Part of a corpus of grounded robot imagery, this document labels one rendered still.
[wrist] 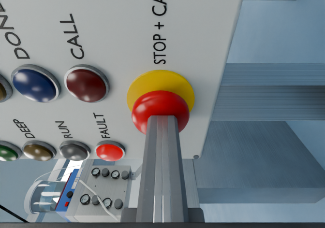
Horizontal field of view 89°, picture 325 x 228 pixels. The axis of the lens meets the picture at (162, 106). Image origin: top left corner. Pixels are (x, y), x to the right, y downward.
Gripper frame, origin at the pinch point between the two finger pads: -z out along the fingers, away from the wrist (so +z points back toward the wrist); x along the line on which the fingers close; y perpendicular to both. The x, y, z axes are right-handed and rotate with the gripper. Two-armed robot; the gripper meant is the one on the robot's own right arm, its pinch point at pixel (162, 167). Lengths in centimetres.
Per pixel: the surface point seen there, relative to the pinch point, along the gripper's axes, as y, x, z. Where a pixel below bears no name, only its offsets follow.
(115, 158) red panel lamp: 6.9, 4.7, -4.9
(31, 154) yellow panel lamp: 6.1, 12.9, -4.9
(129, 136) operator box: 4.4, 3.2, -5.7
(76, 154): 6.1, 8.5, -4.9
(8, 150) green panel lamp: 5.8, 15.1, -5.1
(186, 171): 71, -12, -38
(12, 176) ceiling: 210, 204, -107
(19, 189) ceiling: 234, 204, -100
